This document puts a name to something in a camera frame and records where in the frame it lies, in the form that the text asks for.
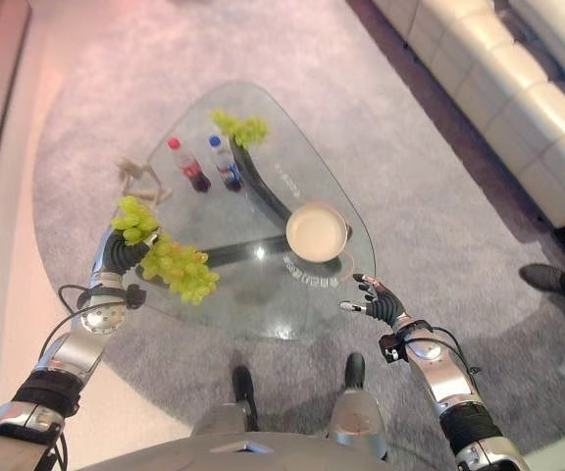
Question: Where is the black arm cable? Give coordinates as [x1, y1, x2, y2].
[417, 323, 483, 379]
[36, 284, 131, 374]

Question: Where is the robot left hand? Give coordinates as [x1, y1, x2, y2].
[91, 228, 164, 278]

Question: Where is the large green grape bunch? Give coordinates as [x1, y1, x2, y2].
[109, 194, 221, 306]

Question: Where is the red cap cola bottle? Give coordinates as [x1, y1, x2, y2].
[166, 136, 213, 195]

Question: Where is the black curved table base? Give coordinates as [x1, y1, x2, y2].
[134, 134, 347, 286]

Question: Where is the beige wooden table leg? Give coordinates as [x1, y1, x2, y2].
[115, 156, 175, 203]

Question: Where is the grey carpet rug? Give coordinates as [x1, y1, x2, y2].
[31, 0, 565, 471]

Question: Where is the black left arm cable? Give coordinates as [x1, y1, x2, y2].
[36, 284, 131, 374]

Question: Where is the robot leg with foot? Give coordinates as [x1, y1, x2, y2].
[329, 352, 389, 462]
[191, 365, 264, 438]

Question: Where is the small green grape bunch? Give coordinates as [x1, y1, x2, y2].
[208, 110, 272, 150]

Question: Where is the blue cap cola bottle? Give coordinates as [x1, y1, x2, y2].
[207, 134, 243, 193]

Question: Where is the white leather sofa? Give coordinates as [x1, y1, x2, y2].
[370, 0, 565, 230]

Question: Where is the robot left leg with foot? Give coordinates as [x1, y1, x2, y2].
[191, 365, 264, 438]

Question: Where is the person's dark shoe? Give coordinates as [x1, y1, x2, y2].
[518, 263, 565, 308]

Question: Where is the silver robot torso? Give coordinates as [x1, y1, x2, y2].
[78, 431, 391, 471]

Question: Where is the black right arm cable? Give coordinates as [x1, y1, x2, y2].
[417, 323, 483, 379]

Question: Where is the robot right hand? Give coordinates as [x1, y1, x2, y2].
[339, 274, 407, 326]

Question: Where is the beige round plate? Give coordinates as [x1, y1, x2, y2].
[284, 200, 353, 262]

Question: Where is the robot right leg with foot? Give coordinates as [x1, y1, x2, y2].
[329, 352, 389, 462]

